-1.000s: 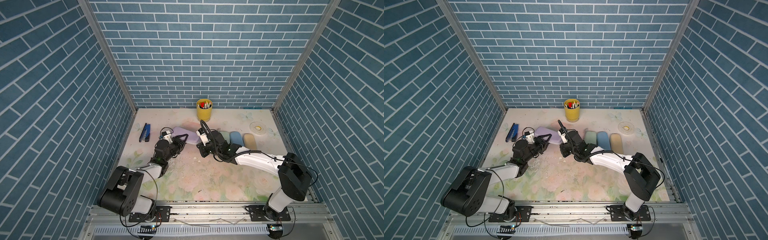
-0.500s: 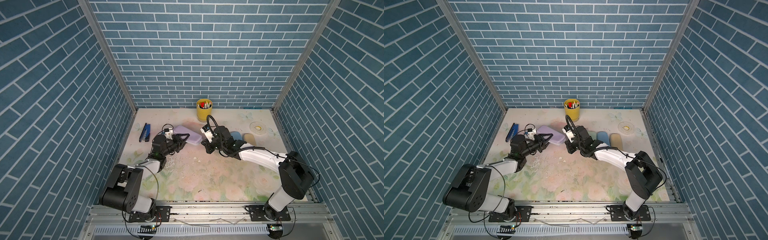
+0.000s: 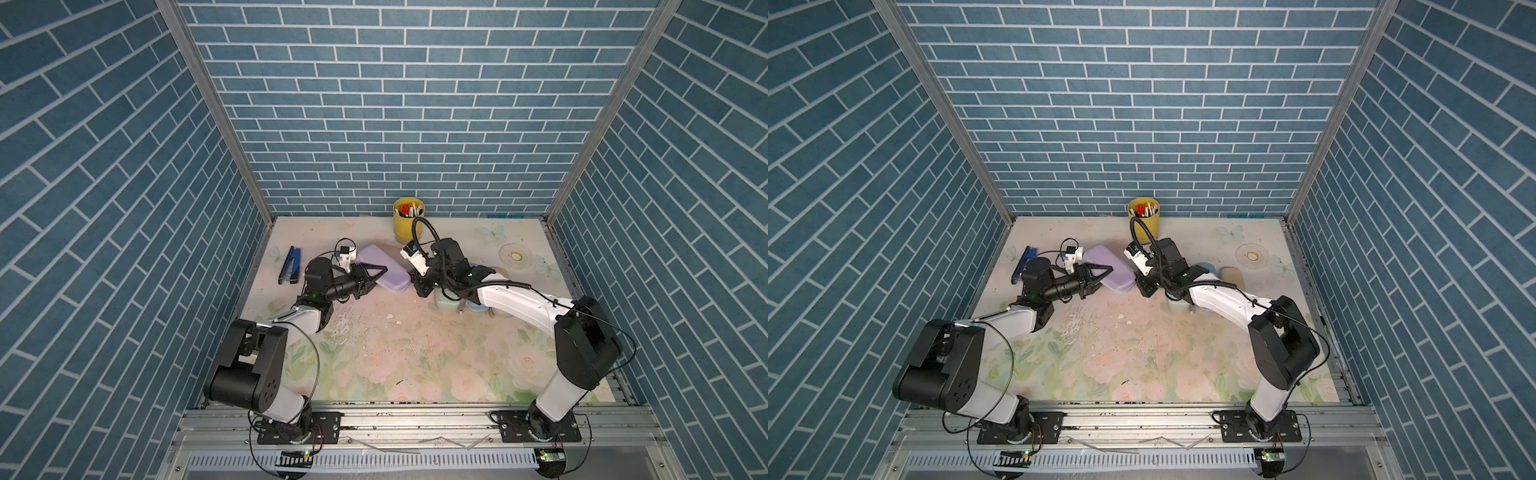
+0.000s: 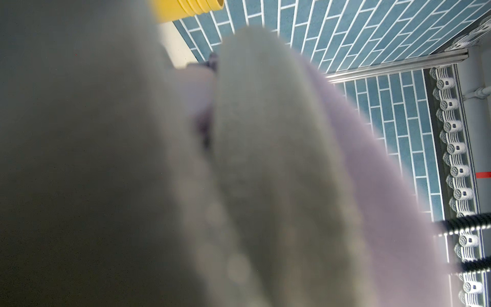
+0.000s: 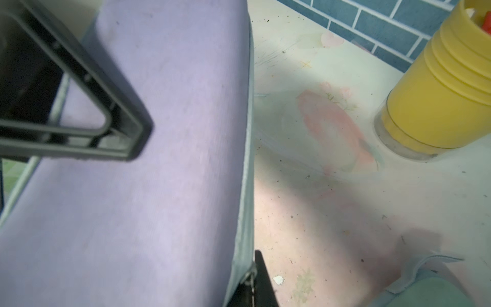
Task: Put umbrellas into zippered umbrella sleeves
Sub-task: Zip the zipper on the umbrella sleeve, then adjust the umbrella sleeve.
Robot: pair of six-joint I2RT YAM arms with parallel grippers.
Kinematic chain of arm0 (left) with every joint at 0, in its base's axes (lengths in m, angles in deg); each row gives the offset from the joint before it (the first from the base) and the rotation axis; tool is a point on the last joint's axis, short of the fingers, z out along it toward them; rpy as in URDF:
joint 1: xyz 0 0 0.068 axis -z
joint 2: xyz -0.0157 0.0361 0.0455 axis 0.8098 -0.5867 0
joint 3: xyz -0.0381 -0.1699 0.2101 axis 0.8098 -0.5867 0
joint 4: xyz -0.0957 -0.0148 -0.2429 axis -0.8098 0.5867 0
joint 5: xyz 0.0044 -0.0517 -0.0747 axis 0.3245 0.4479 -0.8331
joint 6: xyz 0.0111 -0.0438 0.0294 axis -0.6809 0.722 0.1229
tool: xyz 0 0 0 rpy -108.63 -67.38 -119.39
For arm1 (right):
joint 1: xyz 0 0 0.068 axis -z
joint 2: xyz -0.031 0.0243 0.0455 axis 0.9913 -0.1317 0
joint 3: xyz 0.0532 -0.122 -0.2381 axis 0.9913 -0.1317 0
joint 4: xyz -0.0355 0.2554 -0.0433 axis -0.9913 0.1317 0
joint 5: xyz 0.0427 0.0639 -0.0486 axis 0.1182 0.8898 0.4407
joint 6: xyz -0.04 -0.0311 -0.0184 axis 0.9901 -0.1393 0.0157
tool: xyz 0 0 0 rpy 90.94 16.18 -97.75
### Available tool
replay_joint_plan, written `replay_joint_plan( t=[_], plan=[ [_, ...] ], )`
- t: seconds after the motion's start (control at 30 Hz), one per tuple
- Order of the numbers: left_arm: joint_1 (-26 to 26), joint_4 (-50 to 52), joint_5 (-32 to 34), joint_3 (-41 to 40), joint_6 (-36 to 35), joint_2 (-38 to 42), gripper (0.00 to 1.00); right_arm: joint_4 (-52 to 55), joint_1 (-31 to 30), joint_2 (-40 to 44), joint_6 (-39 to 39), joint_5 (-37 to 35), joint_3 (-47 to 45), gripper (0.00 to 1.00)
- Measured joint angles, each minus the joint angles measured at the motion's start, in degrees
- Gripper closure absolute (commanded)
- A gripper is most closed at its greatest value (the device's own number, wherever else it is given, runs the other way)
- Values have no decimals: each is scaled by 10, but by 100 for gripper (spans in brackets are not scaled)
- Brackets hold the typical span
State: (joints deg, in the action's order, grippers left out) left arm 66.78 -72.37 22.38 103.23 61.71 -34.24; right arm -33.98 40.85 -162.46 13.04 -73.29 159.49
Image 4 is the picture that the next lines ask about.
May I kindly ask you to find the grey umbrella case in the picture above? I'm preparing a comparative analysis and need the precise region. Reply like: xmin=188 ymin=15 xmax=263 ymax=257
xmin=1 ymin=1 xmax=450 ymax=306

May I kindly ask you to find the lilac umbrella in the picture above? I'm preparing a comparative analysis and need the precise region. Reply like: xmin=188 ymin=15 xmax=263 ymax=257
xmin=176 ymin=52 xmax=219 ymax=150

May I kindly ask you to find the yellow pen cup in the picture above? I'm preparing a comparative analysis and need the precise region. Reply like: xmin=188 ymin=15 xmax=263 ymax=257
xmin=150 ymin=0 xmax=225 ymax=23

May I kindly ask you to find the black corrugated cable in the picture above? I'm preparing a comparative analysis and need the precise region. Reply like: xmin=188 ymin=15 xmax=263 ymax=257
xmin=435 ymin=212 xmax=491 ymax=237

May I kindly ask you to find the aluminium corner post right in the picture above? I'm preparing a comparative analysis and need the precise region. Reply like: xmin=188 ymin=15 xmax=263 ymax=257
xmin=325 ymin=49 xmax=469 ymax=83

